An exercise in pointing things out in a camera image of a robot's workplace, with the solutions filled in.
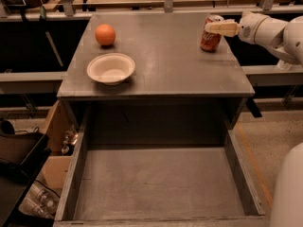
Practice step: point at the red coke can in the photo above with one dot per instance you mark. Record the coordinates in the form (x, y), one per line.
(209, 41)

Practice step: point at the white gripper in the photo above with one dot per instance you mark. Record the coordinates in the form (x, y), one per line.
(248, 26)

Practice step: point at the clear plastic bottles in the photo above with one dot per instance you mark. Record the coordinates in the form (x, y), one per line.
(39, 202)

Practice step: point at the open grey top drawer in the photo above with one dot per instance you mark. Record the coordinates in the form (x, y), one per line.
(152, 164)

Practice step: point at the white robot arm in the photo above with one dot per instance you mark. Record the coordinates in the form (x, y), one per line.
(284, 40)

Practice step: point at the orange fruit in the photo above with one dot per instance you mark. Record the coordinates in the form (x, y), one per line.
(105, 34)

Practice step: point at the black bin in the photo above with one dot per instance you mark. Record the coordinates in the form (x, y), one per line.
(21, 159)

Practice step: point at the grey wooden cabinet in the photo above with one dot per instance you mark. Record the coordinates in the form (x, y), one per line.
(168, 60)

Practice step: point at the wooden crate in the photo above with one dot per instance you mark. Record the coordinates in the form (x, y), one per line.
(56, 166)

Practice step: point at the white paper bowl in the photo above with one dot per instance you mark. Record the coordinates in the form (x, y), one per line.
(110, 69)

